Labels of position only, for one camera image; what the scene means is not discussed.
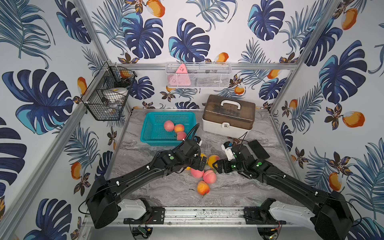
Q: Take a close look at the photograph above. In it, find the clear wall shelf tray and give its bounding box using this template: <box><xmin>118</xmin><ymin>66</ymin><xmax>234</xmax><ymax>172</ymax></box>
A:
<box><xmin>165</xmin><ymin>63</ymin><xmax>232</xmax><ymax>89</ymax></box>

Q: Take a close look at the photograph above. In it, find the pink triangle object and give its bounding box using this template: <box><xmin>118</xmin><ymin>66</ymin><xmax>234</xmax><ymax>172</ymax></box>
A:
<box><xmin>168</xmin><ymin>64</ymin><xmax>191</xmax><ymax>88</ymax></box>

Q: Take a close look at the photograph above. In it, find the teal plastic basket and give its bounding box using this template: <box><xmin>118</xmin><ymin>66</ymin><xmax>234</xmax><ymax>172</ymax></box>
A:
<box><xmin>141</xmin><ymin>112</ymin><xmax>197</xmax><ymax>147</ymax></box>

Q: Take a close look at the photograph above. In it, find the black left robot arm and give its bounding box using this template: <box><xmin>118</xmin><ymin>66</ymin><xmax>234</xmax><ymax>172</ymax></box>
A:
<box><xmin>85</xmin><ymin>137</ymin><xmax>207</xmax><ymax>229</ymax></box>

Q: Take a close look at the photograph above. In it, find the yellow peach centre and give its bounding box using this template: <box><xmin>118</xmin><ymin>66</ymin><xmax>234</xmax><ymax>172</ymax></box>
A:
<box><xmin>186</xmin><ymin>154</ymin><xmax>208</xmax><ymax>171</ymax></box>

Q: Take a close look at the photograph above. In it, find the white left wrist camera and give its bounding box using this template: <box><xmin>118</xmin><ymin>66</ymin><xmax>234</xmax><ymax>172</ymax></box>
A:
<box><xmin>194</xmin><ymin>136</ymin><xmax>203</xmax><ymax>146</ymax></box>

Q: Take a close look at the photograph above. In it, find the pink peach top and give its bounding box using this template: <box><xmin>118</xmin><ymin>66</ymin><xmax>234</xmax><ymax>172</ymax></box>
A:
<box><xmin>190</xmin><ymin>169</ymin><xmax>205</xmax><ymax>179</ymax></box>

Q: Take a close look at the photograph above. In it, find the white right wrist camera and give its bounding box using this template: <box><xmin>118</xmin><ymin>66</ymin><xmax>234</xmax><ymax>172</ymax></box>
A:
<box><xmin>221</xmin><ymin>142</ymin><xmax>235</xmax><ymax>161</ymax></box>

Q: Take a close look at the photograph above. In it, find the black phone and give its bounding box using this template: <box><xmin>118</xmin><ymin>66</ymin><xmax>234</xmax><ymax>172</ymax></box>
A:
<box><xmin>248</xmin><ymin>140</ymin><xmax>270</xmax><ymax>160</ymax></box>

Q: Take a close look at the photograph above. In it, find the white bowl in wire basket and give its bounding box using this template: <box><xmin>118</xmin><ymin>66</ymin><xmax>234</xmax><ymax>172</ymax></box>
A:
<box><xmin>103</xmin><ymin>88</ymin><xmax>128</xmax><ymax>104</ymax></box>

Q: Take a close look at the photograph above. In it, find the orange peach bottom left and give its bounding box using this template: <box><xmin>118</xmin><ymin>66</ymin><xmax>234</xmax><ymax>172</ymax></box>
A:
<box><xmin>197</xmin><ymin>181</ymin><xmax>210</xmax><ymax>196</ymax></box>

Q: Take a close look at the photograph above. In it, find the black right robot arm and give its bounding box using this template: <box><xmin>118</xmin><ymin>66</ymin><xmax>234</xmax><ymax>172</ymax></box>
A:
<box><xmin>213</xmin><ymin>145</ymin><xmax>354</xmax><ymax>240</ymax></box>

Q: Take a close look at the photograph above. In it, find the brown white storage box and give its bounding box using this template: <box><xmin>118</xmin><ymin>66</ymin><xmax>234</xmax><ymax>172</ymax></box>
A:
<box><xmin>202</xmin><ymin>95</ymin><xmax>256</xmax><ymax>139</ymax></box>

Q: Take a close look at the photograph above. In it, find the black wire wall basket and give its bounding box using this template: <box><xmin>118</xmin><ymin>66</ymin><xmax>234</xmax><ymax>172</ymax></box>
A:
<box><xmin>81</xmin><ymin>62</ymin><xmax>137</xmax><ymax>121</ymax></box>

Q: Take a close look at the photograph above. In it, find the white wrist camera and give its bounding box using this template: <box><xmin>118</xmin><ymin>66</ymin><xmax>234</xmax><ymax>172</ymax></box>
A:
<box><xmin>221</xmin><ymin>142</ymin><xmax>235</xmax><ymax>161</ymax></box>
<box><xmin>194</xmin><ymin>136</ymin><xmax>203</xmax><ymax>146</ymax></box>

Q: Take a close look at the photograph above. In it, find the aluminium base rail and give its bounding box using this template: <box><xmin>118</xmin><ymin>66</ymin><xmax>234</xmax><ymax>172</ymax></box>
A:
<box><xmin>107</xmin><ymin>202</ymin><xmax>315</xmax><ymax>230</ymax></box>

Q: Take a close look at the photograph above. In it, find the pink peach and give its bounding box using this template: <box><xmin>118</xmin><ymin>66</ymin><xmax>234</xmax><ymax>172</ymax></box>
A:
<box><xmin>190</xmin><ymin>169</ymin><xmax>205</xmax><ymax>179</ymax></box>
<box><xmin>164</xmin><ymin>120</ymin><xmax>175</xmax><ymax>132</ymax></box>
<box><xmin>177</xmin><ymin>132</ymin><xmax>187</xmax><ymax>141</ymax></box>
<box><xmin>203</xmin><ymin>170</ymin><xmax>217</xmax><ymax>184</ymax></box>

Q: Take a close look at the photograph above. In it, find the yellow red peach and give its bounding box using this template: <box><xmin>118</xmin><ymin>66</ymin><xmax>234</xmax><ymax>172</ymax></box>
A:
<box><xmin>174</xmin><ymin>124</ymin><xmax>185</xmax><ymax>133</ymax></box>
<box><xmin>207</xmin><ymin>155</ymin><xmax>221</xmax><ymax>169</ymax></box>

